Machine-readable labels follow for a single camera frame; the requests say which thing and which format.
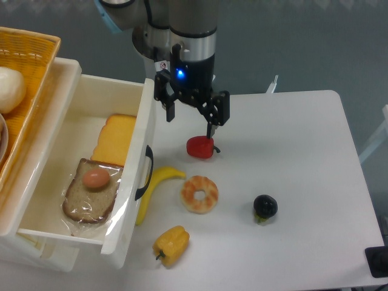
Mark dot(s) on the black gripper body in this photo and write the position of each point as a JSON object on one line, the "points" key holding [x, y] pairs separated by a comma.
{"points": [[191, 83]]}

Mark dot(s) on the white drawer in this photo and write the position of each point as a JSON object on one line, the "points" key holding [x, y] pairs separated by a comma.
{"points": [[94, 100]]}

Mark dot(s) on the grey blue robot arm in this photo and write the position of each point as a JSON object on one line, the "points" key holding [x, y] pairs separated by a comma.
{"points": [[180, 38]]}

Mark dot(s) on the white drawer cabinet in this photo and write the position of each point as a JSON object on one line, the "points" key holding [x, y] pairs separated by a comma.
{"points": [[36, 250]]}

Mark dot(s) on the red bell pepper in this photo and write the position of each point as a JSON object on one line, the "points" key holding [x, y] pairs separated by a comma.
{"points": [[201, 147]]}

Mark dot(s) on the yellow banana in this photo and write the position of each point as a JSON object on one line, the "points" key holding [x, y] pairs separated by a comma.
{"points": [[159, 175]]}

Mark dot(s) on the yellow toast slice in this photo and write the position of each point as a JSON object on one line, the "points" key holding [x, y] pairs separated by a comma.
{"points": [[114, 140]]}

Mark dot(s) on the dark purple eggplant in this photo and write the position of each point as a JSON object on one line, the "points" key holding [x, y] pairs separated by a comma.
{"points": [[265, 207]]}

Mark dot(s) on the brown egg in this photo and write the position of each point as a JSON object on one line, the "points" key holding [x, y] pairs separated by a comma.
{"points": [[96, 178]]}

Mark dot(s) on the yellow bell pepper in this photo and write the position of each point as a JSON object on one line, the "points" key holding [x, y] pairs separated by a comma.
{"points": [[169, 246]]}

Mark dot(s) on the brown bread slice in wrap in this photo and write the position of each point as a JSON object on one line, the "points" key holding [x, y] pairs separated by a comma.
{"points": [[91, 206]]}

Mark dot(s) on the yellow wicker basket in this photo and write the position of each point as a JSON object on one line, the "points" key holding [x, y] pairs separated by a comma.
{"points": [[26, 58]]}

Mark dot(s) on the white round bun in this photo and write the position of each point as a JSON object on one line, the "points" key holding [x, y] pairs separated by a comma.
{"points": [[13, 89]]}

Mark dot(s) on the white bowl rim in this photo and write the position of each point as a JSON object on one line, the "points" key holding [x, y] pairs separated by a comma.
{"points": [[4, 138]]}

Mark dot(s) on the black device at table edge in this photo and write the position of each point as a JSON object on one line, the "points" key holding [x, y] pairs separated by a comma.
{"points": [[377, 261]]}

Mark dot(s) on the black top drawer handle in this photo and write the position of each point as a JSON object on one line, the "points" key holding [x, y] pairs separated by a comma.
{"points": [[148, 172]]}

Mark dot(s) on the white table frame bracket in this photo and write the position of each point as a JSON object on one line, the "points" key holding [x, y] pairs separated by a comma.
{"points": [[272, 86]]}

